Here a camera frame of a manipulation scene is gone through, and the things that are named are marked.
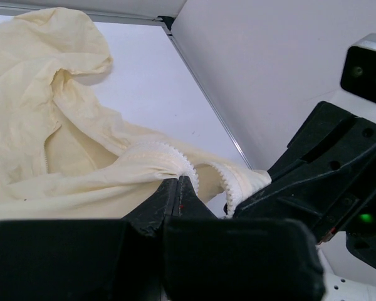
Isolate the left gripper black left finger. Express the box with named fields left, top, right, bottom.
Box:
left=0, top=179, right=177, bottom=300

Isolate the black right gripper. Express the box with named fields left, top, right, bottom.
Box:
left=233, top=102, right=376, bottom=269

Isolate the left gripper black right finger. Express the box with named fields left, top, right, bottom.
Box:
left=162, top=176, right=326, bottom=300

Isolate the cream yellow zip jacket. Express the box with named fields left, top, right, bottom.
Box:
left=0, top=8, right=271, bottom=220

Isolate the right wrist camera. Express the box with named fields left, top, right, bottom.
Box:
left=340, top=33, right=376, bottom=103

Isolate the aluminium frame rail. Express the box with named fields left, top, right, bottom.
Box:
left=75, top=12, right=254, bottom=170

